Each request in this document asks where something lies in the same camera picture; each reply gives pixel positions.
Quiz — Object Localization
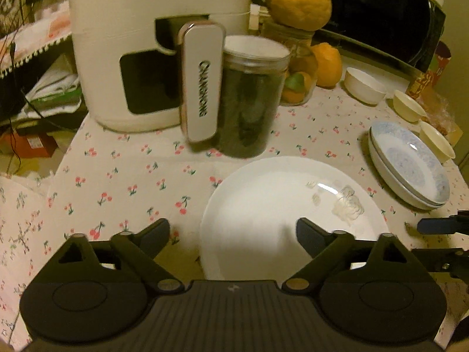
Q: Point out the white plate with flower print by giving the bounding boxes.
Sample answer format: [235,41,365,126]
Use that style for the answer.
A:
[200,157,389,283]

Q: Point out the cream plastic bowl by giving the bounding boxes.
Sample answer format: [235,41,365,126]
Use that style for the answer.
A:
[393,90,427,122]
[419,121,456,164]

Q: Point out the white ceramic bowl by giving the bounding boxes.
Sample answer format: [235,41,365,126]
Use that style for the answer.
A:
[344,67,386,106]

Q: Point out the white plate under blue plate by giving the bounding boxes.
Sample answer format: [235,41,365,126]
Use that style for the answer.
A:
[368,130,451,211]

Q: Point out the blue patterned plate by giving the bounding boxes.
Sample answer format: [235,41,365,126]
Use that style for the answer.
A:
[370,122,450,206]

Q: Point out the bag of snacks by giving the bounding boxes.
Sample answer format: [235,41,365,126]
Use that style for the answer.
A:
[417,85,463,147]

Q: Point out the red printed box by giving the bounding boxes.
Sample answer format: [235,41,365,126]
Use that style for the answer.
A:
[405,40,451,99]

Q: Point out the red small box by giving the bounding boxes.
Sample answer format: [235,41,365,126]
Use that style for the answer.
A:
[1,131,57,158]

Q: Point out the glass jar of small oranges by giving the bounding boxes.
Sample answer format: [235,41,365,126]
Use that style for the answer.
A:
[261,19,319,106]

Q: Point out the orange citrus on table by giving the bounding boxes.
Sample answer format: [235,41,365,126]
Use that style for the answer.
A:
[311,42,343,88]

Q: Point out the clear jar of tea leaves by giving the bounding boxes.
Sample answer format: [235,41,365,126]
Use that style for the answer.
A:
[214,35,290,159]

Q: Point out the white Changhong air fryer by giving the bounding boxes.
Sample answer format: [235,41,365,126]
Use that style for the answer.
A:
[69,0,250,142]

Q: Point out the black microwave oven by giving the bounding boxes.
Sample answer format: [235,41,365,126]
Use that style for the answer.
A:
[316,0,446,72]

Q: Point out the large pomelo on jar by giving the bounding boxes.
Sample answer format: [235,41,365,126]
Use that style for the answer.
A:
[266,0,332,32]

